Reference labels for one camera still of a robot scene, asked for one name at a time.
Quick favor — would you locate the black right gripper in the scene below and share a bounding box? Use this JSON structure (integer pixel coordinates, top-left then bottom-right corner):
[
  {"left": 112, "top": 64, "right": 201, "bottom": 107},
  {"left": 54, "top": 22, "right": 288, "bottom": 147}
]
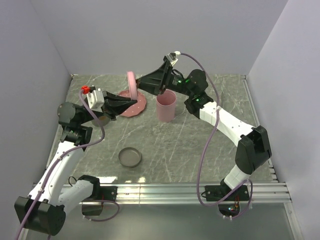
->
[{"left": 137, "top": 60, "right": 194, "bottom": 97}]

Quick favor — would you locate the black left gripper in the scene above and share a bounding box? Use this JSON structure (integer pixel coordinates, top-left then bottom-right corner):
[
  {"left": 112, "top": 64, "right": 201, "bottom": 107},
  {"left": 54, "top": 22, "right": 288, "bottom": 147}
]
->
[{"left": 79, "top": 90, "right": 138, "bottom": 125}]

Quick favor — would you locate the pink cylindrical container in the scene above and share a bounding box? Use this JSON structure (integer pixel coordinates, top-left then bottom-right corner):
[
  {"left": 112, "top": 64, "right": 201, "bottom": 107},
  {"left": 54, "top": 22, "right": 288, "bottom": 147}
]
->
[{"left": 156, "top": 89, "right": 177, "bottom": 123}]

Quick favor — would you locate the pink round lid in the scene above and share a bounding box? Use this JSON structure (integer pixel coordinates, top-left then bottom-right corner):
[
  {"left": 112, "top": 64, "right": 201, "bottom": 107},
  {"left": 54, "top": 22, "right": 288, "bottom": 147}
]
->
[{"left": 127, "top": 71, "right": 138, "bottom": 100}]

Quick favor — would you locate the grey round lid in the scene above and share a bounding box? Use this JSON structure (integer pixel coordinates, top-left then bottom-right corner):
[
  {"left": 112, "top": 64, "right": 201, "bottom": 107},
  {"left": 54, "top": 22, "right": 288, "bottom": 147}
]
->
[{"left": 118, "top": 147, "right": 142, "bottom": 168}]

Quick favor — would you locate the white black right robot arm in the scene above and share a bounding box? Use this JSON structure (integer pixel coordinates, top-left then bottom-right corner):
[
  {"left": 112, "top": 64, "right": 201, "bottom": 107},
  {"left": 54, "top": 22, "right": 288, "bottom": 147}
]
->
[{"left": 136, "top": 52, "right": 272, "bottom": 200}]

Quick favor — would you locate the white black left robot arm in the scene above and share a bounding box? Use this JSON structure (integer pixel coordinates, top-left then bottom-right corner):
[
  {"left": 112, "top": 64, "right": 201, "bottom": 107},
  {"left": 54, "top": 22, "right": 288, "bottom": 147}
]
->
[{"left": 14, "top": 86, "right": 138, "bottom": 239}]

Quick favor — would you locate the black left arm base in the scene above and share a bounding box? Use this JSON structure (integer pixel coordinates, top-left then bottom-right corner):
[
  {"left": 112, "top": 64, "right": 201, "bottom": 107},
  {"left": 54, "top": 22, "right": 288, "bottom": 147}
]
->
[{"left": 81, "top": 186, "right": 118, "bottom": 217}]

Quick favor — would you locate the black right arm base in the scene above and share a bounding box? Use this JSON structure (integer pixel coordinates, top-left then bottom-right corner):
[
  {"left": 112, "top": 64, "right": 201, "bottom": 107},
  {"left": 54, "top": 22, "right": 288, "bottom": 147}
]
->
[{"left": 201, "top": 185, "right": 252, "bottom": 220}]

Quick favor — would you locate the grey cylindrical container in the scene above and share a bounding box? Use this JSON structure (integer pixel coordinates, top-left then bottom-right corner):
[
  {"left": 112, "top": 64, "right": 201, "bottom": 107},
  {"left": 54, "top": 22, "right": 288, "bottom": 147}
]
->
[{"left": 91, "top": 116, "right": 111, "bottom": 128}]

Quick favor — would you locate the pink dotted plate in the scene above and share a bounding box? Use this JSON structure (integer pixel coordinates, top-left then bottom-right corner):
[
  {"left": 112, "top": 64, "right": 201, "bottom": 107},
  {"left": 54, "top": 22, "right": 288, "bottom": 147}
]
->
[{"left": 120, "top": 92, "right": 147, "bottom": 118}]

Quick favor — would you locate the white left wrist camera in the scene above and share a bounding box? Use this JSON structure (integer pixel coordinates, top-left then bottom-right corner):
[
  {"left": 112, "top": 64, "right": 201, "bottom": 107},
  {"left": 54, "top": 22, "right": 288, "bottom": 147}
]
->
[{"left": 81, "top": 85, "right": 105, "bottom": 110}]

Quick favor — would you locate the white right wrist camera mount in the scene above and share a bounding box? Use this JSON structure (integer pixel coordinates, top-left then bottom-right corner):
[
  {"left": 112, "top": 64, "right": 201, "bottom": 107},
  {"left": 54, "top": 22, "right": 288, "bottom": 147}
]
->
[{"left": 164, "top": 51, "right": 181, "bottom": 67}]

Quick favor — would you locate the aluminium rail frame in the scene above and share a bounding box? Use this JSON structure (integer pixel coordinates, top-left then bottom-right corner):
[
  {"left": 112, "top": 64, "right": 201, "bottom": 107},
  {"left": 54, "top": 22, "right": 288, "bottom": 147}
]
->
[{"left": 32, "top": 74, "right": 293, "bottom": 240}]

